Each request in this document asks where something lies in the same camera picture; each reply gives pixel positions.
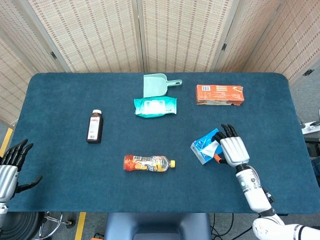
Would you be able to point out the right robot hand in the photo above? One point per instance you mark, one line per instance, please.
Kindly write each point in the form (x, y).
(234, 148)

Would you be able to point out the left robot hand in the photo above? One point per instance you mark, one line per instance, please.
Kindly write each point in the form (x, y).
(10, 163)

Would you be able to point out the blue tissue pack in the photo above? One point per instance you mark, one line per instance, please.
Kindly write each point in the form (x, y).
(205, 147)

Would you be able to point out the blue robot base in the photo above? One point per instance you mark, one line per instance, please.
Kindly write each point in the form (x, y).
(157, 226)

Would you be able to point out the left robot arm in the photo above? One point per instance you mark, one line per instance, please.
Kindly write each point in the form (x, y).
(3, 212)

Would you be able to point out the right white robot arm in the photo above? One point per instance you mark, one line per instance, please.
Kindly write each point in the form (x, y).
(262, 200)

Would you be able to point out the orange cardboard box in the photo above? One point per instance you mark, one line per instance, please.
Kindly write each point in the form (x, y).
(220, 95)

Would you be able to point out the metal stool base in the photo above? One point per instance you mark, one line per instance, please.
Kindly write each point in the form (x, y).
(50, 222)

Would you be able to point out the blue table mat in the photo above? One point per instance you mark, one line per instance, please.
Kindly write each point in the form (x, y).
(160, 142)

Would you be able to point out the white power strip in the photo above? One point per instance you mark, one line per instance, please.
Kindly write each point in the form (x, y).
(310, 126)

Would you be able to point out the orange drink bottle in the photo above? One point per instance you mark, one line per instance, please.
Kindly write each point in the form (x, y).
(147, 163)

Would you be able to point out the teal wet wipes pack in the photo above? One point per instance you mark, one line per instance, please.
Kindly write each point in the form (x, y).
(155, 106)

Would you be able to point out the brown medicine bottle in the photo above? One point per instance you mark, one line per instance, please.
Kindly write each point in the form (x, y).
(95, 126)

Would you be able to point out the green plastic dustpan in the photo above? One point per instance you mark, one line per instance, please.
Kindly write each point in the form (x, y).
(156, 86)

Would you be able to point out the woven folding screen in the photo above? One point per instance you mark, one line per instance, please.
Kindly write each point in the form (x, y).
(160, 35)

